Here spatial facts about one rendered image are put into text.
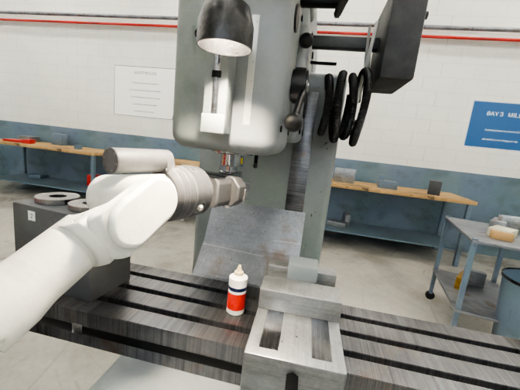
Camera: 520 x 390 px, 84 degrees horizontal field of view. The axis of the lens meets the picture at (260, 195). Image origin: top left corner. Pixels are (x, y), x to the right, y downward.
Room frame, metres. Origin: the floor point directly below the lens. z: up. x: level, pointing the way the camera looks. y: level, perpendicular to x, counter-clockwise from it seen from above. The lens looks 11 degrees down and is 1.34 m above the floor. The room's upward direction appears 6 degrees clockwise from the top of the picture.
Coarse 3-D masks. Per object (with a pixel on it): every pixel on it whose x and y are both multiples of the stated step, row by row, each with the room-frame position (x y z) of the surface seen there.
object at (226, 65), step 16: (208, 64) 0.47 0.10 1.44; (224, 64) 0.47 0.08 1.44; (208, 80) 0.47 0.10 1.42; (224, 80) 0.47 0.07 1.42; (208, 96) 0.47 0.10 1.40; (224, 96) 0.47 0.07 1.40; (208, 112) 0.47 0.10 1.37; (224, 112) 0.47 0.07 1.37; (208, 128) 0.47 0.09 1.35; (224, 128) 0.47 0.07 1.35
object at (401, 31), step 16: (400, 0) 0.74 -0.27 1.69; (416, 0) 0.73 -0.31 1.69; (384, 16) 0.82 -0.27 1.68; (400, 16) 0.74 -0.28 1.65; (416, 16) 0.73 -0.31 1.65; (384, 32) 0.78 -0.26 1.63; (400, 32) 0.74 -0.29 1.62; (416, 32) 0.73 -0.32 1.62; (384, 48) 0.75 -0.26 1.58; (400, 48) 0.74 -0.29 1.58; (416, 48) 0.73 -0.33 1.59; (384, 64) 0.74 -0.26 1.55; (400, 64) 0.74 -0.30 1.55; (384, 80) 0.77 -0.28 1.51; (400, 80) 0.75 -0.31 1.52
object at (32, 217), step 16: (64, 192) 0.70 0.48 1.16; (16, 208) 0.61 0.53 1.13; (32, 208) 0.60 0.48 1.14; (48, 208) 0.59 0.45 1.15; (64, 208) 0.61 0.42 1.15; (80, 208) 0.58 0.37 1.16; (16, 224) 0.61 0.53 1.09; (32, 224) 0.60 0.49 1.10; (48, 224) 0.59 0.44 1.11; (16, 240) 0.61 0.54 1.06; (96, 272) 0.57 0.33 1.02; (112, 272) 0.61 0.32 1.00; (128, 272) 0.66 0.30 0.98; (80, 288) 0.56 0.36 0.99; (96, 288) 0.57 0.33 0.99; (112, 288) 0.61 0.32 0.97
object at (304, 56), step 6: (306, 24) 0.69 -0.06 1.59; (300, 30) 0.68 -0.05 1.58; (306, 30) 0.68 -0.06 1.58; (300, 48) 0.68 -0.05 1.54; (300, 54) 0.68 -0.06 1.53; (306, 54) 0.68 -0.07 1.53; (312, 54) 0.82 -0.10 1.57; (300, 60) 0.68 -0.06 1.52; (306, 60) 0.69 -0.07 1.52; (300, 66) 0.68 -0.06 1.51; (306, 66) 0.69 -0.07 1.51; (306, 96) 0.77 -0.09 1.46; (306, 102) 0.81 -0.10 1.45; (300, 114) 0.69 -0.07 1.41; (294, 132) 0.68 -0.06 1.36; (300, 132) 0.71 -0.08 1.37; (288, 138) 0.68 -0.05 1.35; (294, 138) 0.68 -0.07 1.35; (300, 138) 0.82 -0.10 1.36
